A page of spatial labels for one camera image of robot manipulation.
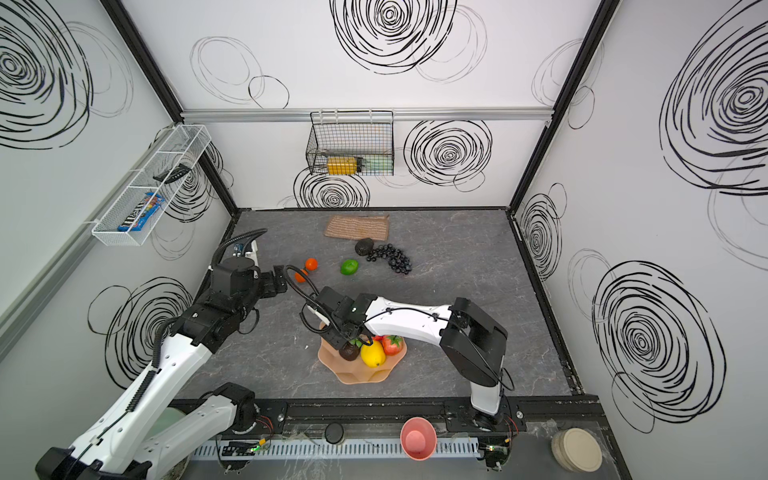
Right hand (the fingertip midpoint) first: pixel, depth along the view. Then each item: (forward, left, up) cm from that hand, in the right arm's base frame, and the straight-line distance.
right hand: (330, 329), depth 82 cm
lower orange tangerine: (+6, +6, +17) cm, 19 cm away
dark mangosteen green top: (-5, -6, -1) cm, 8 cm away
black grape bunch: (+27, -18, -4) cm, 33 cm away
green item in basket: (+40, -12, +26) cm, 49 cm away
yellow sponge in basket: (+39, -2, +26) cm, 47 cm away
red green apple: (-5, -17, +2) cm, 18 cm away
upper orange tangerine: (+24, +10, -3) cm, 26 cm away
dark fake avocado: (+32, -7, -4) cm, 33 cm away
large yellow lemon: (-6, -12, -1) cm, 14 cm away
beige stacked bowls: (-26, -58, -1) cm, 63 cm away
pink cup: (-24, -24, -7) cm, 34 cm away
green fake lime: (+23, -2, -3) cm, 24 cm away
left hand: (+9, +15, +16) cm, 24 cm away
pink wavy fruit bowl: (-10, -7, -5) cm, 13 cm away
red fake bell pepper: (-2, -14, -2) cm, 14 cm away
